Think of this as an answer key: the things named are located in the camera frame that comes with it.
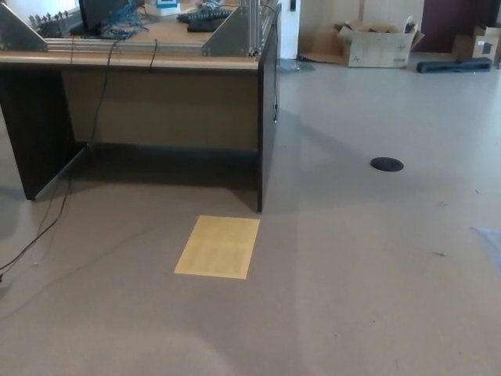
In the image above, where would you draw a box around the yellow paper sheet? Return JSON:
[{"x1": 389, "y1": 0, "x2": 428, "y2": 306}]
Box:
[{"x1": 174, "y1": 215, "x2": 261, "y2": 280}]

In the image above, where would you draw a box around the wooden desk with dark sides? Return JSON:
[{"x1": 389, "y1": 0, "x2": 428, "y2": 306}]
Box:
[{"x1": 0, "y1": 0, "x2": 283, "y2": 213}]

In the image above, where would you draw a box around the crumpled clear plastic bag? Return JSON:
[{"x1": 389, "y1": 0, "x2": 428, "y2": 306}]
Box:
[{"x1": 278, "y1": 59, "x2": 315, "y2": 73}]

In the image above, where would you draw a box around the black round floor cover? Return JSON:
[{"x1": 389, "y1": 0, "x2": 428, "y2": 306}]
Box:
[{"x1": 370, "y1": 157, "x2": 405, "y2": 172}]

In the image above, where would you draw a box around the flat cardboard sheet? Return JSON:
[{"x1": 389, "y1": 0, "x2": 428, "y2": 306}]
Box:
[{"x1": 297, "y1": 23, "x2": 349, "y2": 66}]

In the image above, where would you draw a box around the black keyboard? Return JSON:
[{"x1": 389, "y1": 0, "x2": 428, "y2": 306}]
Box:
[
  {"x1": 186, "y1": 17, "x2": 230, "y2": 33},
  {"x1": 176, "y1": 8, "x2": 234, "y2": 23}
]

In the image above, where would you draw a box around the large open cardboard box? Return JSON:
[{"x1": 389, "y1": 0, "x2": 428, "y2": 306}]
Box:
[{"x1": 334, "y1": 15, "x2": 426, "y2": 68}]

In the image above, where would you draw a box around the white and blue box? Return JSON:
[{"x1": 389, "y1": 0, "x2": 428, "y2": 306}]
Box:
[{"x1": 145, "y1": 0, "x2": 181, "y2": 16}]

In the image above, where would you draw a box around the black monitor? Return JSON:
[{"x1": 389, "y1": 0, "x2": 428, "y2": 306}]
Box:
[{"x1": 70, "y1": 0, "x2": 140, "y2": 34}]

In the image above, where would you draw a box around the small cardboard box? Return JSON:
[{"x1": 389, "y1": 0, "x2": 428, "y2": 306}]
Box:
[{"x1": 452, "y1": 25, "x2": 501, "y2": 62}]

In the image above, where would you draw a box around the dark maroon door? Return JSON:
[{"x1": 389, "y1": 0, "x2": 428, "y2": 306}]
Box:
[{"x1": 422, "y1": 0, "x2": 498, "y2": 54}]

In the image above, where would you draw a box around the black cable with plug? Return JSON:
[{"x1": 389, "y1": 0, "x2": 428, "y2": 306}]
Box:
[{"x1": 261, "y1": 2, "x2": 280, "y2": 123}]

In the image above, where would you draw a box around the aluminium extrusion frame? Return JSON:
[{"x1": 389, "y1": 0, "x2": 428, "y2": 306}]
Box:
[{"x1": 0, "y1": 0, "x2": 282, "y2": 60}]

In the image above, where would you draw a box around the long thin black cable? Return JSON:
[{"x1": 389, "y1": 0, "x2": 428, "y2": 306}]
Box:
[{"x1": 0, "y1": 38, "x2": 118, "y2": 283}]

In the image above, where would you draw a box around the blue cable bundle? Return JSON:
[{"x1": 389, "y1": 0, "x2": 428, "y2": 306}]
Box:
[{"x1": 101, "y1": 0, "x2": 152, "y2": 40}]

